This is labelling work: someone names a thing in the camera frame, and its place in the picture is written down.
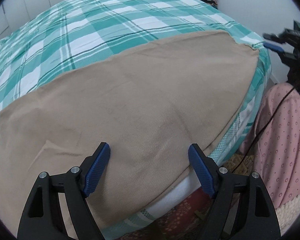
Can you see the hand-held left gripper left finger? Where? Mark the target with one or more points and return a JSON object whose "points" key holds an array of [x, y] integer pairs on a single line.
{"points": [[96, 168]]}

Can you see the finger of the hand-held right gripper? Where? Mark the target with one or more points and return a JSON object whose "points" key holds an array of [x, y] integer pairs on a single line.
{"points": [[273, 47], [273, 36]]}

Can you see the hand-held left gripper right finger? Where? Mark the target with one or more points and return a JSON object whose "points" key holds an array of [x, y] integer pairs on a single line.
{"points": [[202, 170]]}

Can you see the khaki pants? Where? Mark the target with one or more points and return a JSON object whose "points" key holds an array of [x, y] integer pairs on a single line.
{"points": [[130, 100]]}

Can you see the patterned dark rug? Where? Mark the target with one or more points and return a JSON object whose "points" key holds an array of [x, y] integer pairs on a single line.
{"points": [[187, 217]]}

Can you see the person's pink dotted pajamas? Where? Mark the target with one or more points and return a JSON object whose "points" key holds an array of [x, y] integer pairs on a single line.
{"points": [[282, 142]]}

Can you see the cream fluffy cloth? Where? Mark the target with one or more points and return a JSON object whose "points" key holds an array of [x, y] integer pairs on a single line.
{"points": [[293, 210]]}

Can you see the bed with teal plaid sheet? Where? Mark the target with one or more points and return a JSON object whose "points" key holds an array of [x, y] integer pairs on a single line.
{"points": [[90, 25]]}

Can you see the white wardrobe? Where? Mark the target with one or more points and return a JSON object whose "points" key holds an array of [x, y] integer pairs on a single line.
{"points": [[5, 7]]}

